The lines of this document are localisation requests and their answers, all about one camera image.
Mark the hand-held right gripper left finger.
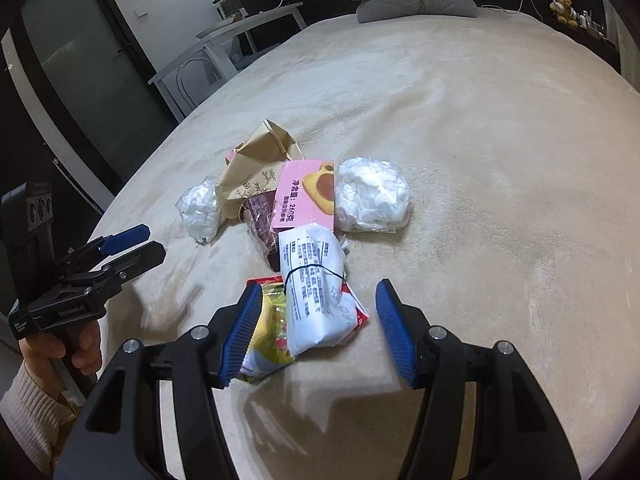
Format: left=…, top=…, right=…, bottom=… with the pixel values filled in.
left=52, top=281, right=264, bottom=480

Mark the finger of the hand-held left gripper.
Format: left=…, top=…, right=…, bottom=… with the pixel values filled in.
left=60, top=241, right=167, bottom=293
left=54, top=224, right=151, bottom=276

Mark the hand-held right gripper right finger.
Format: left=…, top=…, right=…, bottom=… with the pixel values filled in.
left=375, top=279, right=583, bottom=480

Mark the yellow red snack packet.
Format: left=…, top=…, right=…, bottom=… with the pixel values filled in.
left=237, top=275, right=371, bottom=383

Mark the white printed packet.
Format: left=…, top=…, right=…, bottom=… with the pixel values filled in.
left=277, top=224, right=358, bottom=356

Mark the large white plastic wad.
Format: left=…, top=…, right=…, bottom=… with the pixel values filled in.
left=334, top=156, right=412, bottom=235

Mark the pink printed box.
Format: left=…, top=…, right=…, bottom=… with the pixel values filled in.
left=270, top=158, right=341, bottom=235

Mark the brown paper bag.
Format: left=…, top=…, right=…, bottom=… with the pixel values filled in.
left=216, top=119, right=306, bottom=221

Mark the person's left forearm knit sleeve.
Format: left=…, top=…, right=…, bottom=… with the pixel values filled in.
left=0, top=359, right=82, bottom=476

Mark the person's left hand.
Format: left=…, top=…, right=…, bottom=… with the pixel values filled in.
left=21, top=316, right=105, bottom=377

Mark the small white plastic wad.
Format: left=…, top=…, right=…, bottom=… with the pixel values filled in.
left=175, top=175, right=222, bottom=245

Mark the dark red wrapper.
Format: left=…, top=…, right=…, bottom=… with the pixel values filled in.
left=243, top=191, right=283, bottom=272

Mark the small pink wrapper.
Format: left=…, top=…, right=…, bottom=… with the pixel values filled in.
left=223, top=141, right=251, bottom=166

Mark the frosted glass door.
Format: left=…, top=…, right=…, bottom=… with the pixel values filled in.
left=20, top=0, right=176, bottom=161

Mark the white metal chair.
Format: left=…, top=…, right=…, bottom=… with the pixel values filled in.
left=177, top=52, right=226, bottom=111

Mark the beige plush blanket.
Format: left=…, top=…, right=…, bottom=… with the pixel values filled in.
left=87, top=10, right=640, bottom=480

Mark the dark shelf with small items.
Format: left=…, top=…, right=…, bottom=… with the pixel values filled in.
left=545, top=10, right=623, bottom=76

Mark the brown teddy bear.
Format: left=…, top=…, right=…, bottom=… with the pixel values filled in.
left=549, top=0, right=581, bottom=29

